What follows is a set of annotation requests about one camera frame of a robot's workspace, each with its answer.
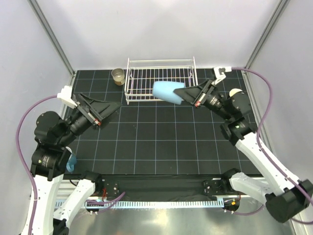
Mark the white cable duct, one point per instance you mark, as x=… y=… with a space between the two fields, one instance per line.
x=168 y=205

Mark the light blue plastic cup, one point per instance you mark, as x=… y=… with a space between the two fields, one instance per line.
x=164 y=90

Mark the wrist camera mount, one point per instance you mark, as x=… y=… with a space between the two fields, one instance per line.
x=65 y=95
x=219 y=73

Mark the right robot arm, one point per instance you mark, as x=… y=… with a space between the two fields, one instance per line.
x=283 y=194

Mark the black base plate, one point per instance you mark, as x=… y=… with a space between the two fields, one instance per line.
x=168 y=188

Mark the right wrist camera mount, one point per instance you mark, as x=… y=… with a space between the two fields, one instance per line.
x=219 y=73

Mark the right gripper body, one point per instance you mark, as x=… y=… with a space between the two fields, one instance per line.
x=211 y=98

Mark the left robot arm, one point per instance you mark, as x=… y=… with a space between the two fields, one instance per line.
x=53 y=135

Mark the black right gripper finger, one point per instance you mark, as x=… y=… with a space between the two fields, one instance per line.
x=194 y=96
x=202 y=87

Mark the white wire dish rack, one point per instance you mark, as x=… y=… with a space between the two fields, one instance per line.
x=142 y=74

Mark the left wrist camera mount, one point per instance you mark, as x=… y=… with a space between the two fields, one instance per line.
x=65 y=95

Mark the black white mug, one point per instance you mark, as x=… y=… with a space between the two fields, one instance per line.
x=235 y=91

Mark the steel cup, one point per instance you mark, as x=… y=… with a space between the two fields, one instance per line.
x=118 y=76

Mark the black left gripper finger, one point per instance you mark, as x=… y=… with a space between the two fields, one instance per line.
x=91 y=103
x=106 y=113

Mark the teal flower mug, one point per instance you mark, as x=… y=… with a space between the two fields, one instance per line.
x=71 y=162

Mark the black grid mat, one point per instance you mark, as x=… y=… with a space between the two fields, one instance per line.
x=152 y=138

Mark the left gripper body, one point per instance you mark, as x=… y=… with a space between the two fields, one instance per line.
x=86 y=114

